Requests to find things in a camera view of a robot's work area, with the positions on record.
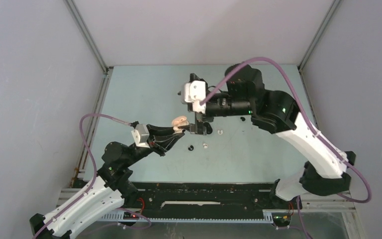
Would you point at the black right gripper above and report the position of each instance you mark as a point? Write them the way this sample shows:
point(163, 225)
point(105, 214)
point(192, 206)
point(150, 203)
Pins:
point(201, 130)

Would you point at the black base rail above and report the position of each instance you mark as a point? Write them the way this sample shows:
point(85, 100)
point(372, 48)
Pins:
point(222, 202)

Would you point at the aluminium frame post right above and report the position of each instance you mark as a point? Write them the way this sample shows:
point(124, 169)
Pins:
point(319, 33)

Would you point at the pink square earbud case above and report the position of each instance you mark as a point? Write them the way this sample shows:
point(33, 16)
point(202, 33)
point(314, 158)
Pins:
point(179, 121)

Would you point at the aluminium frame post left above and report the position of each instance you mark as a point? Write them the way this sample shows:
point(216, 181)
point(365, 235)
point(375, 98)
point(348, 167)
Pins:
point(104, 82)

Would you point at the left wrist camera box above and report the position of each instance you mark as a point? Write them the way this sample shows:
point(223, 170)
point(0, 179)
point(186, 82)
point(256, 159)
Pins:
point(140, 135)

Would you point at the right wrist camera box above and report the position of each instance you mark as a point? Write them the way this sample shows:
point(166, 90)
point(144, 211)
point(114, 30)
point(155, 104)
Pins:
point(193, 93)

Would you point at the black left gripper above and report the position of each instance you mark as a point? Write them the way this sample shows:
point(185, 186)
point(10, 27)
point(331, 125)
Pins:
point(157, 142)

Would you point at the aluminium frame post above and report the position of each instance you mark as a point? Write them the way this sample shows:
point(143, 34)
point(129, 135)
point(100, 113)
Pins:
point(319, 33)
point(104, 82)

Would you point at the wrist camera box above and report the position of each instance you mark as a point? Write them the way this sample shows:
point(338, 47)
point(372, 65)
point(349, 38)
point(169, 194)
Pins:
point(140, 135)
point(193, 93)

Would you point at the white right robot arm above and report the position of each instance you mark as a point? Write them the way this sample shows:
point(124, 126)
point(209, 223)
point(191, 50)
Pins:
point(277, 112)

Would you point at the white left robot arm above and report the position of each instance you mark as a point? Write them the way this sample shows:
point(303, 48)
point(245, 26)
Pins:
point(110, 188)

